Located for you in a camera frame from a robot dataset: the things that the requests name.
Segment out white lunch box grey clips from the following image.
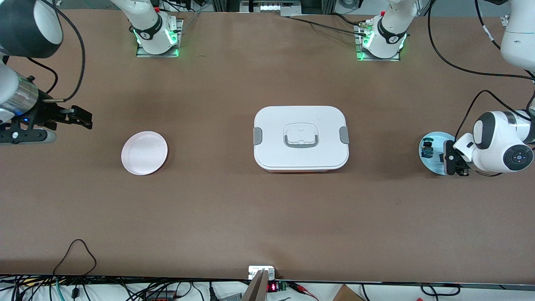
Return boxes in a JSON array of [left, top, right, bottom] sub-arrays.
[[253, 105, 350, 173]]

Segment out small white box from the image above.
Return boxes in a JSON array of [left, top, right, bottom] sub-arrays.
[[248, 265, 276, 281]]

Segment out light blue round plate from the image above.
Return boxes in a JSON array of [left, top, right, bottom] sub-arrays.
[[418, 131, 457, 176]]

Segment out pink round plate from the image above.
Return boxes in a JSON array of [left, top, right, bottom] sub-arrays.
[[121, 131, 168, 176]]

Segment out brown cardboard piece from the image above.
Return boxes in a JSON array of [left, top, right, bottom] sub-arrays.
[[331, 285, 365, 301]]

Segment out red clip lead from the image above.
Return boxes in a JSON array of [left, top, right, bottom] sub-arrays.
[[290, 282, 319, 301]]

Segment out grey device with lights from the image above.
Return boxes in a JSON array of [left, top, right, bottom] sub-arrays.
[[239, 0, 302, 14]]

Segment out grey slanted bar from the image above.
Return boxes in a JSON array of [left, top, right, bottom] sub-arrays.
[[242, 269, 269, 301]]

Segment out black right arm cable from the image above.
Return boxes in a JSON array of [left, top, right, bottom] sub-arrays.
[[26, 0, 87, 103]]

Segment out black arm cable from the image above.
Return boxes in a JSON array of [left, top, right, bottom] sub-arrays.
[[427, 0, 535, 143], [26, 0, 87, 103]]

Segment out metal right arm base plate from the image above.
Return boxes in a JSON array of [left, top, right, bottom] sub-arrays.
[[136, 18, 184, 58]]

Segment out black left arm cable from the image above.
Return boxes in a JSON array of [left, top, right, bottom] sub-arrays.
[[427, 0, 535, 143]]

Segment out black coiled floor cable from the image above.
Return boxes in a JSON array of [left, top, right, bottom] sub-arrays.
[[420, 283, 461, 297]]

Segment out thin black looped cable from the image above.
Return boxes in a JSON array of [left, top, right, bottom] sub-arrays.
[[53, 239, 97, 277]]

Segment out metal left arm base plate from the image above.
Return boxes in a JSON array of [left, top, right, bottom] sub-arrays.
[[355, 24, 402, 62]]

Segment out black cable on table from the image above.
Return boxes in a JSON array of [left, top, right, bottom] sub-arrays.
[[288, 15, 370, 36]]

